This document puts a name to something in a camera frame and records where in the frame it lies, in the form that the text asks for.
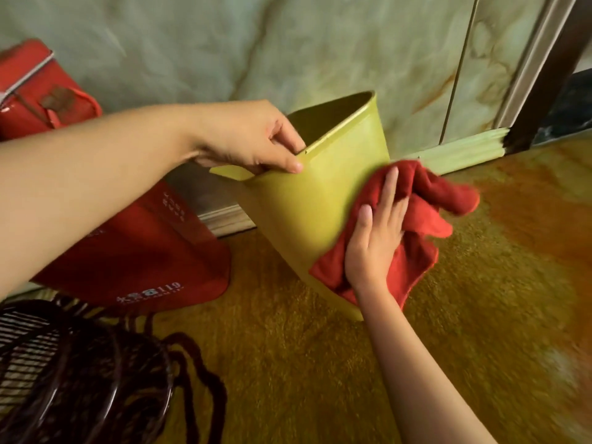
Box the person's left hand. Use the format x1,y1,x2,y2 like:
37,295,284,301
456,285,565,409
183,100,307,175

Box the person's right hand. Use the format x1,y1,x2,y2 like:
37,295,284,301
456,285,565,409
344,166,410,292

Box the yellow-green plastic waste bin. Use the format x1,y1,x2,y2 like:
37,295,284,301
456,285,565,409
209,91,392,322

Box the red cleaning cloth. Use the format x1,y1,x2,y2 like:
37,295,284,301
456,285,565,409
308,160,481,311

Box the person's left forearm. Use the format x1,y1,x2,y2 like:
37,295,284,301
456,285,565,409
0,104,197,301

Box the person's right forearm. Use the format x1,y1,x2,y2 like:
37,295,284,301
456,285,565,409
355,278,498,444

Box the striped wooden baseboard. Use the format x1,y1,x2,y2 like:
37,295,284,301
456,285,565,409
198,203,258,238

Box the pale green baseboard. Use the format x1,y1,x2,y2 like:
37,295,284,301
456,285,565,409
401,127,511,177

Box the red fabric tote bag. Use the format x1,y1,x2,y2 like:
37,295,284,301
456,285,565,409
30,180,232,316

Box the red glossy gift box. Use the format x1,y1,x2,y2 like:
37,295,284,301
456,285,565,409
0,39,104,142

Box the dark brown wicker chair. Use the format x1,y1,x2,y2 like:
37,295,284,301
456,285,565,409
0,295,228,444

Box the dark brown door frame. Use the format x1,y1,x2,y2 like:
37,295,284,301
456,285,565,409
503,0,592,154

